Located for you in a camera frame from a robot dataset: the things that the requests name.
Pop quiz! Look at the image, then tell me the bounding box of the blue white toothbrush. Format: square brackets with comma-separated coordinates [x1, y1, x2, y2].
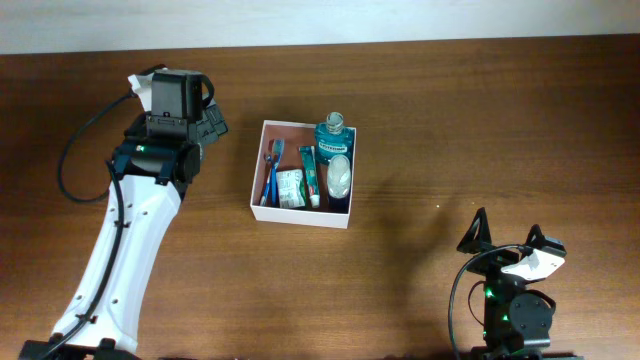
[259, 154, 275, 207]

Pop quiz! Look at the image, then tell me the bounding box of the green white soap box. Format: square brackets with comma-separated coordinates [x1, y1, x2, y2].
[276, 169, 306, 209]

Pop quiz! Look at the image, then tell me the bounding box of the green toothpaste tube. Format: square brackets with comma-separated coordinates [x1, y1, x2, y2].
[299, 146, 320, 208]

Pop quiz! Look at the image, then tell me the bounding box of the blue disposable razor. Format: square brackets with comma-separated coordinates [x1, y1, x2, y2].
[270, 139, 285, 207]

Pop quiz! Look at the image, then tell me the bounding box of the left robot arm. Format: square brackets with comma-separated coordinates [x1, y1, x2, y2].
[19, 102, 228, 359]

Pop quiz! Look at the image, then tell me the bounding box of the teal mouthwash bottle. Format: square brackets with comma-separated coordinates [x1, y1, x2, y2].
[314, 112, 355, 165]

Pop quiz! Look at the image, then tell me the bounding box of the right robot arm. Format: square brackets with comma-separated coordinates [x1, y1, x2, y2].
[447, 207, 567, 360]

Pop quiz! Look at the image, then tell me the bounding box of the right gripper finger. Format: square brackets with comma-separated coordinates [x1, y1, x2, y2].
[525, 224, 545, 250]
[456, 207, 493, 253]

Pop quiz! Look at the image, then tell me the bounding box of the dark blue pump bottle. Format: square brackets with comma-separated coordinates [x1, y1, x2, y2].
[327, 155, 352, 213]

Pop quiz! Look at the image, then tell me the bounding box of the pink open cardboard box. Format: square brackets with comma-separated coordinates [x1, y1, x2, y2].
[249, 120, 356, 229]

